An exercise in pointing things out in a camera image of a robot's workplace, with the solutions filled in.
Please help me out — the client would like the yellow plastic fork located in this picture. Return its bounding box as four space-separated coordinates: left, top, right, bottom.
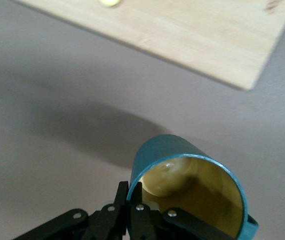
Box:
98 0 120 8

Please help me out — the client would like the wooden cutting board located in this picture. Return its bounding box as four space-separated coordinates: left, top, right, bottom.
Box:
14 0 285 91

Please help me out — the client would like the brown table mat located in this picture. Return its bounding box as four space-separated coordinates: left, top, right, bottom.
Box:
0 0 285 240

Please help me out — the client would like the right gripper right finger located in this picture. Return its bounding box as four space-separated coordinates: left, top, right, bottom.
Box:
128 181 236 240

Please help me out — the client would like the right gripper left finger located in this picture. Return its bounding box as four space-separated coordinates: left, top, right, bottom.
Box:
14 181 130 240

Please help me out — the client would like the dark teal cup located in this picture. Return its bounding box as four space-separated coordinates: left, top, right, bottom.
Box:
126 134 260 240

